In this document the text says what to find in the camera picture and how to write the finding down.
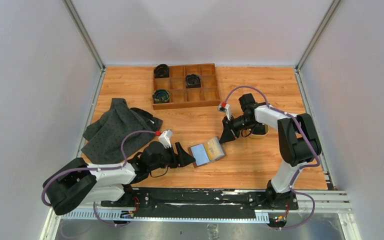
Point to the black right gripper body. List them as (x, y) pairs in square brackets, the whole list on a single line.
[(240, 123)]

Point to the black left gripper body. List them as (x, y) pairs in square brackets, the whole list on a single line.
[(168, 158)]

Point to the yellow oval card tray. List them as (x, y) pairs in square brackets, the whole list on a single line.
[(258, 131)]

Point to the brown leather card holder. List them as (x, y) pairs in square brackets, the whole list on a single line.
[(198, 152)]

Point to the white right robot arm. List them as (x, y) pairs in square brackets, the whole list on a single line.
[(299, 144)]

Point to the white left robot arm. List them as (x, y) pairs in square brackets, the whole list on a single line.
[(79, 183)]

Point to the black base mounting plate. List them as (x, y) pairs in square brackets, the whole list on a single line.
[(199, 203)]

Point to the wooden compartment tray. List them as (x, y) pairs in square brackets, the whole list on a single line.
[(180, 97)]

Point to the dark grey dotted cloth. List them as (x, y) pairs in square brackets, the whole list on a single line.
[(104, 137)]

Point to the black-green coiled belt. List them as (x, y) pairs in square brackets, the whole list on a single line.
[(161, 96)]

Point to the black coiled belt middle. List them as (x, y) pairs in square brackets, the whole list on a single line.
[(192, 81)]

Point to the black coiled belt top-left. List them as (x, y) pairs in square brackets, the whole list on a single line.
[(161, 71)]

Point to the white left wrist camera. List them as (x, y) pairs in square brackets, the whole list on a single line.
[(165, 138)]

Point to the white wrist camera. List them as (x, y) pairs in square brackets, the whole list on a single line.
[(165, 138), (225, 108)]

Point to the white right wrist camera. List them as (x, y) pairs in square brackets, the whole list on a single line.
[(225, 108)]

